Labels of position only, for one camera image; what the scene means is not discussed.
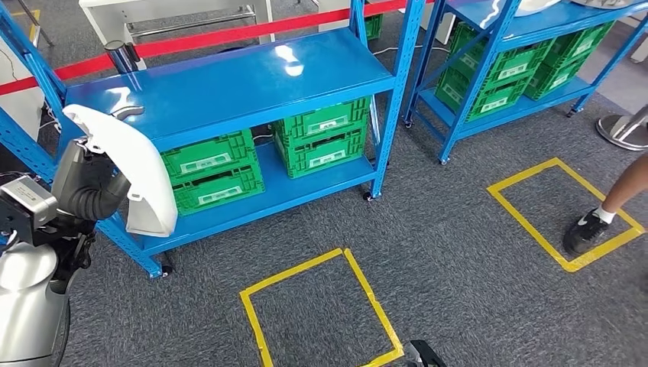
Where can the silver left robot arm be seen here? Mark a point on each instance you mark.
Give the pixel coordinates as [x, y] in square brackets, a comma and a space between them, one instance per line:
[96, 202]

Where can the black robot wrist bracket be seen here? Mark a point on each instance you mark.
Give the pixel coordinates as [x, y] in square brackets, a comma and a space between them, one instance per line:
[425, 355]

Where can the chrome stanchion post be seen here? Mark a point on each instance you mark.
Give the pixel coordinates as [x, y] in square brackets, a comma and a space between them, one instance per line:
[121, 55]

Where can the white plastic part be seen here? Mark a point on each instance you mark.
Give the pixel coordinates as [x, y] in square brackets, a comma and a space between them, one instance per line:
[536, 6]

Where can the green plastic crate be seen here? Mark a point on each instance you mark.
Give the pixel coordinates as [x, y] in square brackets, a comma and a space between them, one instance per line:
[373, 26]
[559, 78]
[207, 157]
[324, 154]
[324, 121]
[491, 101]
[582, 45]
[217, 192]
[511, 66]

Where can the white desk chrome rails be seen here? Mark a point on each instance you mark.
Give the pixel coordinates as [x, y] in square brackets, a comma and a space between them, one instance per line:
[109, 25]

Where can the white curved plastic fender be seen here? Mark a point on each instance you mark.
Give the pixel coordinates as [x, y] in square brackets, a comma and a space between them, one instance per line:
[136, 172]

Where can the kinked yellow floor tape square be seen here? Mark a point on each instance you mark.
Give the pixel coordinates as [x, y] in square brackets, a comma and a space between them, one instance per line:
[292, 272]

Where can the red barrier belt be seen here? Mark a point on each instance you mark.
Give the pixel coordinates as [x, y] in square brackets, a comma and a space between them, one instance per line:
[253, 31]

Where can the person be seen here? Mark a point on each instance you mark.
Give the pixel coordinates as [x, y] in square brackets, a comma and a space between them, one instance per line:
[587, 233]

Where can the white cabinet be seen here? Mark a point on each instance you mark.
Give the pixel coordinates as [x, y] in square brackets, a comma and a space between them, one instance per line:
[445, 28]

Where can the white partition panel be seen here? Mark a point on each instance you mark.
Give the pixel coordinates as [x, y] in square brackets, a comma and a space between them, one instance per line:
[20, 104]

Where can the chrome stanchion base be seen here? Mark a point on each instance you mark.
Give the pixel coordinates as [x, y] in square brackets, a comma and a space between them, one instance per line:
[620, 134]

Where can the blue metal shelf rack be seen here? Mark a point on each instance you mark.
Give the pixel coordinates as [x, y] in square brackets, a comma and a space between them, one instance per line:
[228, 86]
[582, 23]

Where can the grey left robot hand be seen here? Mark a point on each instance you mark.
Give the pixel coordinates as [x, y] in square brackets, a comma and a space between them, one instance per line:
[68, 172]

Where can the silver plastic wheel hubcap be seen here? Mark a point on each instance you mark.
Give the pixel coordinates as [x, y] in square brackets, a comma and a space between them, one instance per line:
[602, 3]

